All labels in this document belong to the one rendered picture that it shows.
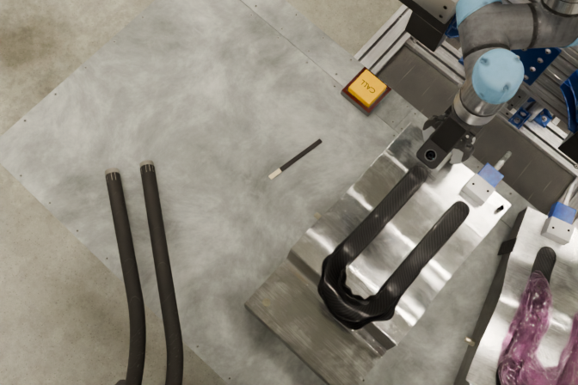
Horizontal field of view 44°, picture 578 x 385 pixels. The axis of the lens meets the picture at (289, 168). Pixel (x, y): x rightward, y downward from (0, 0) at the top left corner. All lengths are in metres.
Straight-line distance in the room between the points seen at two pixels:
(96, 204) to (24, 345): 0.91
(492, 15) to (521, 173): 1.12
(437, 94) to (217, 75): 0.91
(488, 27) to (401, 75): 1.11
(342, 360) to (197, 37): 0.77
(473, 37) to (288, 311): 0.61
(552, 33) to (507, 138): 1.07
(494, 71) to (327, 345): 0.60
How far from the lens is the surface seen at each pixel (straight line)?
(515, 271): 1.48
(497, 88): 1.14
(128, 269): 1.41
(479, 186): 1.45
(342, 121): 1.56
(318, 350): 1.39
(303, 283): 1.40
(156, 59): 1.62
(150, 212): 1.44
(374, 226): 1.41
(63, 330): 2.32
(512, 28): 1.22
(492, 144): 2.27
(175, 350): 1.33
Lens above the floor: 2.24
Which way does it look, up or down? 72 degrees down
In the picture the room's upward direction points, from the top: 9 degrees clockwise
